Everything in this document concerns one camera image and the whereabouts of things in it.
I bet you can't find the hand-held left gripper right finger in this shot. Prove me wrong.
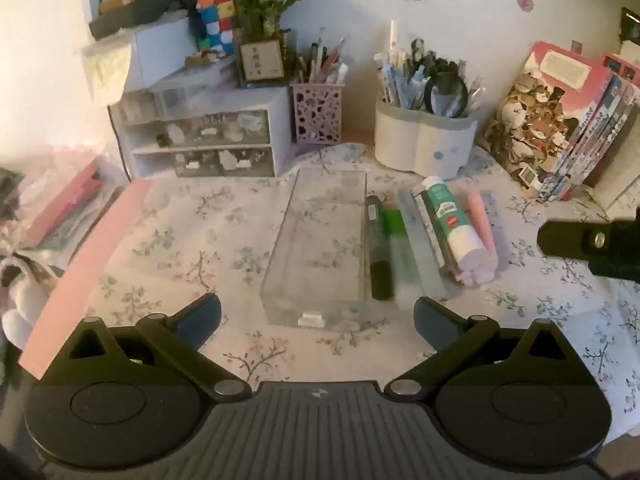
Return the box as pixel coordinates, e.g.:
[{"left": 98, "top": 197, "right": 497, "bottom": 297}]
[{"left": 384, "top": 296, "right": 599, "bottom": 404}]

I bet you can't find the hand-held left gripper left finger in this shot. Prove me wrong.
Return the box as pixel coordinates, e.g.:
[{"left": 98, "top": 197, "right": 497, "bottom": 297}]
[{"left": 37, "top": 294, "right": 252, "bottom": 404}]

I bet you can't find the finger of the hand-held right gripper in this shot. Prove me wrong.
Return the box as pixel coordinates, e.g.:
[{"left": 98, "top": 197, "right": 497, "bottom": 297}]
[{"left": 537, "top": 217, "right": 640, "bottom": 282}]

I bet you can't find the dark pencil lead refill case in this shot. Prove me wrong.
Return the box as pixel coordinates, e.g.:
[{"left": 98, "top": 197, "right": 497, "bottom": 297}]
[{"left": 365, "top": 194, "right": 397, "bottom": 302}]

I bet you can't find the grey translucent marker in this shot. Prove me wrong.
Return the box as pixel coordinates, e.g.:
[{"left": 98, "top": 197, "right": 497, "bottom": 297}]
[{"left": 399, "top": 189, "right": 447, "bottom": 302}]

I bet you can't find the pink highlighter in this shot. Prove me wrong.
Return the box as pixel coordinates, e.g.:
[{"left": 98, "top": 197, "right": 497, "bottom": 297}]
[{"left": 461, "top": 189, "right": 499, "bottom": 287}]

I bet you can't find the green cap translucent marker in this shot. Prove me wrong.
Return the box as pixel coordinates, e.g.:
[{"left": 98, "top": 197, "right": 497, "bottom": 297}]
[{"left": 379, "top": 207, "right": 426, "bottom": 307}]

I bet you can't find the white glue stick green label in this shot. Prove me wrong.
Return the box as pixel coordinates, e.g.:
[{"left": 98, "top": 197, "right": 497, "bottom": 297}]
[{"left": 412, "top": 176, "right": 495, "bottom": 282}]

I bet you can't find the clear plastic organizer box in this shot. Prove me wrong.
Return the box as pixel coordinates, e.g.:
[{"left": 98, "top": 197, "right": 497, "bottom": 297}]
[{"left": 260, "top": 167, "right": 372, "bottom": 332}]

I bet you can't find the floral tablecloth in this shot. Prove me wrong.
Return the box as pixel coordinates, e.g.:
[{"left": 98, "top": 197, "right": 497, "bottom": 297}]
[{"left": 85, "top": 142, "right": 640, "bottom": 441}]

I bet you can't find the pink desk mat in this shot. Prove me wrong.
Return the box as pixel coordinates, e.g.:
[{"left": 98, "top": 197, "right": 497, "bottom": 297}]
[{"left": 19, "top": 179, "right": 155, "bottom": 380}]

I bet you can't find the illustrated book box set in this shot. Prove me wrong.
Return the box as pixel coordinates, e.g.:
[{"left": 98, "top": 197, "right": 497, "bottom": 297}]
[{"left": 481, "top": 41, "right": 640, "bottom": 203}]

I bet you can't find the white grey plush toy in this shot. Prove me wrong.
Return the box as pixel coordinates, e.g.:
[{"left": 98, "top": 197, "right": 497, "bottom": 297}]
[{"left": 0, "top": 252, "right": 63, "bottom": 353}]

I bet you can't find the flat pink box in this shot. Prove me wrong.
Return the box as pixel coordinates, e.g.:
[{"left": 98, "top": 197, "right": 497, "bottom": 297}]
[{"left": 19, "top": 156, "right": 109, "bottom": 247}]

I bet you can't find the white flower-shaped pen holder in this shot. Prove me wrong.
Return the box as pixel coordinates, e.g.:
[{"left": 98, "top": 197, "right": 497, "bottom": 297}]
[{"left": 373, "top": 96, "right": 482, "bottom": 180}]

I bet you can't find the black magnifying glass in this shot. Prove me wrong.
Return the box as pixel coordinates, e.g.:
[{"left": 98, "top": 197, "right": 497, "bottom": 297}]
[{"left": 424, "top": 71, "right": 472, "bottom": 119}]

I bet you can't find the white mini drawer cabinet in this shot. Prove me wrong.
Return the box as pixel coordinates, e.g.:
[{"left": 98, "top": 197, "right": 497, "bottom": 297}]
[{"left": 107, "top": 84, "right": 294, "bottom": 179}]

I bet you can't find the clear plastic bag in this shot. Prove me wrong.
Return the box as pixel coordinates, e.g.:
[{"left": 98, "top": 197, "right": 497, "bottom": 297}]
[{"left": 0, "top": 144, "right": 127, "bottom": 253}]

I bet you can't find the small clear drawer unit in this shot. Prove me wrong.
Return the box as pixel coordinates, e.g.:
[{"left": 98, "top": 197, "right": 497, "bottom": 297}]
[{"left": 149, "top": 76, "right": 242, "bottom": 113}]

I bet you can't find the bunch of blue white pens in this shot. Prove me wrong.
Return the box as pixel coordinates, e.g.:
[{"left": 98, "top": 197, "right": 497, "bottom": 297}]
[{"left": 375, "top": 19, "right": 487, "bottom": 117}]

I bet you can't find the pink perforated pen holder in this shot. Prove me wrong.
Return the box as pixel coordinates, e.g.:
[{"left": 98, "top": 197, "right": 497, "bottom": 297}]
[{"left": 290, "top": 81, "right": 347, "bottom": 144}]

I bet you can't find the white storage box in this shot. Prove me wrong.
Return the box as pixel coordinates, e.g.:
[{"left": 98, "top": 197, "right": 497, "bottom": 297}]
[{"left": 129, "top": 19, "right": 202, "bottom": 92}]

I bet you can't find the pale yellow paper sheet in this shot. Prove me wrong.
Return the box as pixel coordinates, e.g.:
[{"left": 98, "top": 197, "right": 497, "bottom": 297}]
[{"left": 81, "top": 39, "right": 134, "bottom": 102}]

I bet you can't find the bamboo plant in glass vase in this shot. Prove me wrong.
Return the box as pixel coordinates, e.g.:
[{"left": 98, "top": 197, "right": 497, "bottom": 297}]
[{"left": 224, "top": 0, "right": 319, "bottom": 88}]

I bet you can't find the bunch of pens and pencils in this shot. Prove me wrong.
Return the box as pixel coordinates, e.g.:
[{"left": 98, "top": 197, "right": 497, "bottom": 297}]
[{"left": 291, "top": 29, "right": 352, "bottom": 87}]

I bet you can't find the colourful rubik cube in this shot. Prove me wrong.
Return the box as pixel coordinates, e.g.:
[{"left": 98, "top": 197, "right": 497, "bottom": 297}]
[{"left": 191, "top": 0, "right": 239, "bottom": 60}]

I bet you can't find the dark green box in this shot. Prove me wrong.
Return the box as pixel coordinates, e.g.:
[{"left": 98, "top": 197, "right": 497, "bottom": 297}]
[{"left": 89, "top": 0, "right": 197, "bottom": 40}]

